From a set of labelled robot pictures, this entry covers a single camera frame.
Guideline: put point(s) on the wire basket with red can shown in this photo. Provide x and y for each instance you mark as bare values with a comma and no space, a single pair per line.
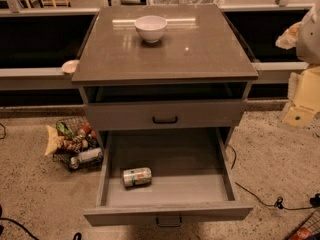
309,229

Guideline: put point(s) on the red capped bottle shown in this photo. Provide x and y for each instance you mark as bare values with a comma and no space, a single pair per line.
84,130

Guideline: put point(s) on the black upper drawer handle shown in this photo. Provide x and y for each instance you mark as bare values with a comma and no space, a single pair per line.
165,121

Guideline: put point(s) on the yellow chip bag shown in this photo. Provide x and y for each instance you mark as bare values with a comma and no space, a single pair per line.
55,141

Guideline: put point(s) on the black middle drawer handle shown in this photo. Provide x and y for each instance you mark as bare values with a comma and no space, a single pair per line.
168,221

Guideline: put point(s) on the silver green 7up can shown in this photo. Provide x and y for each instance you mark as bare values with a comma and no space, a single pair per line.
137,176

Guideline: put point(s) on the closed grey upper drawer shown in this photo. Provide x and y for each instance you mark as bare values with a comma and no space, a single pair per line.
191,114

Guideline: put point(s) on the small round white dish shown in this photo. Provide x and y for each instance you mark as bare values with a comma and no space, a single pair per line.
70,66

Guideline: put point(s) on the grey drawer cabinet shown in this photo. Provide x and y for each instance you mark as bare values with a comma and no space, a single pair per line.
197,59

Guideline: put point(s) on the clear plastic bottle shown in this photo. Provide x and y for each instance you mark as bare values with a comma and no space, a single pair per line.
84,157

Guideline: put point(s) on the green snack bag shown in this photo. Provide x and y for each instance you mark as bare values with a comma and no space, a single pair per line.
64,129

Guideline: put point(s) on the black drawer handle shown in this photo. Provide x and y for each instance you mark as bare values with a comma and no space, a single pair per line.
168,221
165,121

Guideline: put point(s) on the black wire basket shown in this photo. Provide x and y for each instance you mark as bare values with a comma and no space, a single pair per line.
75,144

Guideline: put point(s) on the open grey middle drawer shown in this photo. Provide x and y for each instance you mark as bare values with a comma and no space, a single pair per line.
191,178

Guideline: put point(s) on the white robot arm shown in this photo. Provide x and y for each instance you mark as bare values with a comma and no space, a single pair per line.
304,88

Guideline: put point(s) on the white ceramic bowl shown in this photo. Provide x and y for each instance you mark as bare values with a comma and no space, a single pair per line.
150,28

